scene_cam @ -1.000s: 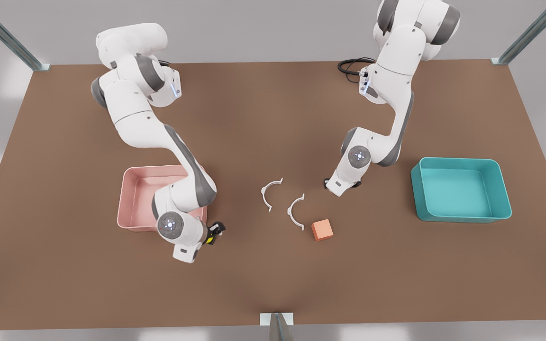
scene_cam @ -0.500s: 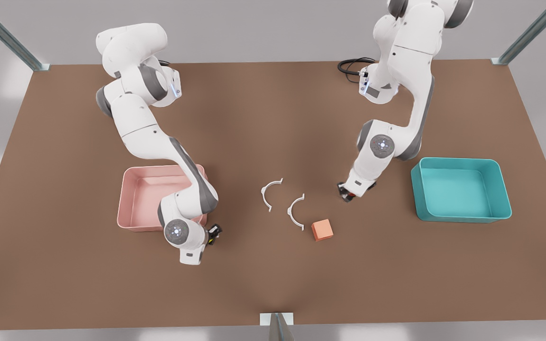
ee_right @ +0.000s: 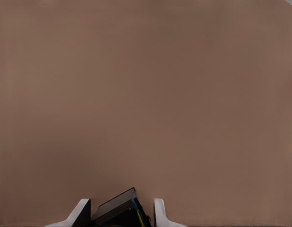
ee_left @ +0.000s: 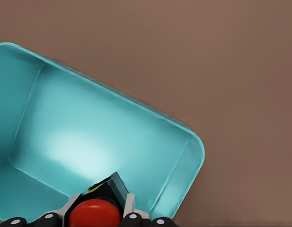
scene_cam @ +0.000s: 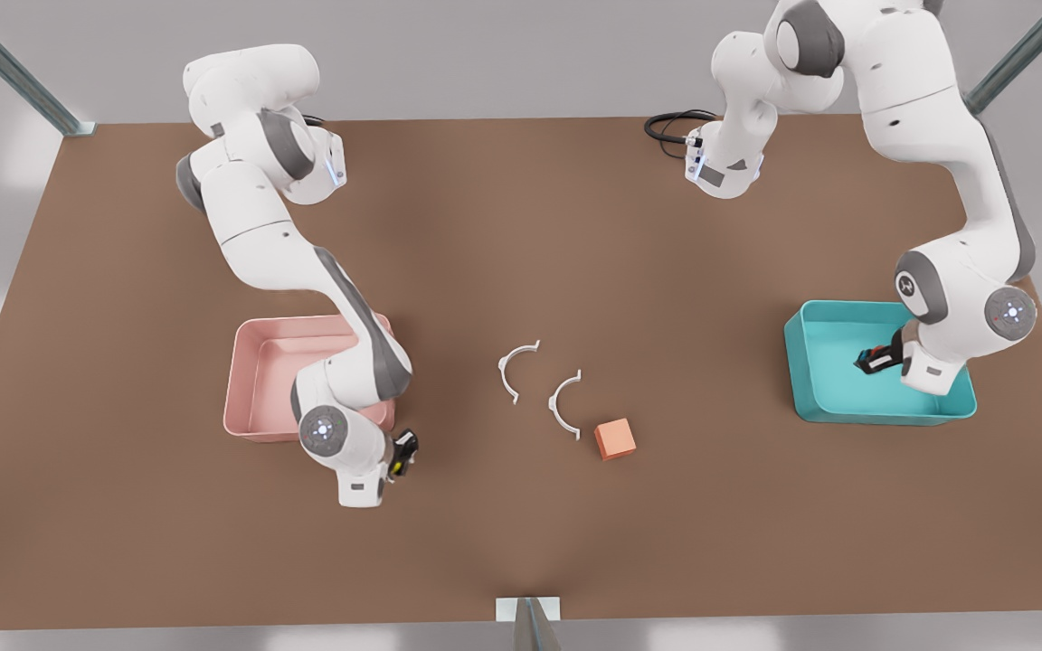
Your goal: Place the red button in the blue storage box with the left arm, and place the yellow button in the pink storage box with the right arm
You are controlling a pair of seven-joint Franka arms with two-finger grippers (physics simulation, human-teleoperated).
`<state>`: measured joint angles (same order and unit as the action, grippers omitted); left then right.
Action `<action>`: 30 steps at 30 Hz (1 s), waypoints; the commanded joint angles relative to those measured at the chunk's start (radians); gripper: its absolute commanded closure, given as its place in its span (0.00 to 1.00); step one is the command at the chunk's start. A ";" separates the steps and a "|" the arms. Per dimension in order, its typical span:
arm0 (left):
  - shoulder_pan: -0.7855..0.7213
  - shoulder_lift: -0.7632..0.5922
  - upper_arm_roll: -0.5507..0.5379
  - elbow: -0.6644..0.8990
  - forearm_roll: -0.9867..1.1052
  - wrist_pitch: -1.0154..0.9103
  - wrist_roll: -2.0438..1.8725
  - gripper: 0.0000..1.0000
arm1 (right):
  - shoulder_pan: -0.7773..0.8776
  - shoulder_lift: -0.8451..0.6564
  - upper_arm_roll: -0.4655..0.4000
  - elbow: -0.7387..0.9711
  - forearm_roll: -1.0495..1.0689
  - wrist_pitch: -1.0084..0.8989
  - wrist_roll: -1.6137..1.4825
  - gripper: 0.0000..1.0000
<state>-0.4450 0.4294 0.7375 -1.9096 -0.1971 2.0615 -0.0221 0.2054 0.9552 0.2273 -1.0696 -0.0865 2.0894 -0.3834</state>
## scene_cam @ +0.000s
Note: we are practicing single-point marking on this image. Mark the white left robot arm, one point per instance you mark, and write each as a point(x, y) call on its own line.
point(910, 99)

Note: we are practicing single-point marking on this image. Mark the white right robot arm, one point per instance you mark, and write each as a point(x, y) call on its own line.
point(254, 226)

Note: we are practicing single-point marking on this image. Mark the blue storage box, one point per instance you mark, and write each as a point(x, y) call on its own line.
point(833, 371)

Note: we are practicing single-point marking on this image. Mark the pink storage box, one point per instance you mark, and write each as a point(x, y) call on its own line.
point(259, 380)

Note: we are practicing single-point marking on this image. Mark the orange cube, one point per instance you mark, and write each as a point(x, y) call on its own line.
point(615, 438)

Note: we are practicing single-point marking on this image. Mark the silver frame post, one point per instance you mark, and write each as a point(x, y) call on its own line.
point(532, 624)
point(1018, 54)
point(5, 63)

